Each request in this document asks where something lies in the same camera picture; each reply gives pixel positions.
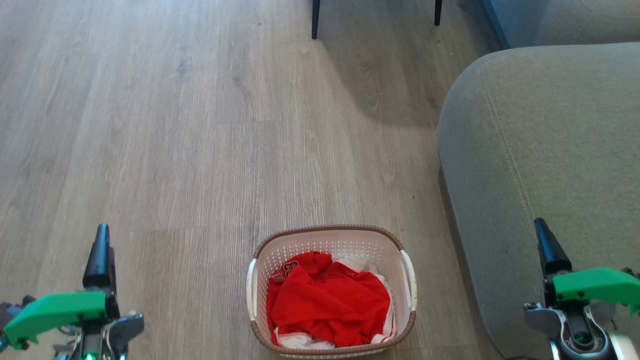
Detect white laundry basket brown rim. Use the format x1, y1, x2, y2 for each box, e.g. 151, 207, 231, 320
246, 224, 418, 359

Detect grey upholstered chair dark legs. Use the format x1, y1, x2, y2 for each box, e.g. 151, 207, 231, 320
311, 0, 444, 40

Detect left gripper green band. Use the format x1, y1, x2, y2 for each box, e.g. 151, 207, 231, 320
2, 224, 121, 351

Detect long grey sofa seat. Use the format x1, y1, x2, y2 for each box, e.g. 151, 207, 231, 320
482, 0, 640, 50

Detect red jersey garment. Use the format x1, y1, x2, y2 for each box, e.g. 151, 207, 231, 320
266, 251, 391, 348

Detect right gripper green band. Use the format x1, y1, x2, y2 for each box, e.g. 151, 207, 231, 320
534, 217, 640, 316

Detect white garment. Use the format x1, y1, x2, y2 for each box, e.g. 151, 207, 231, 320
272, 253, 398, 350

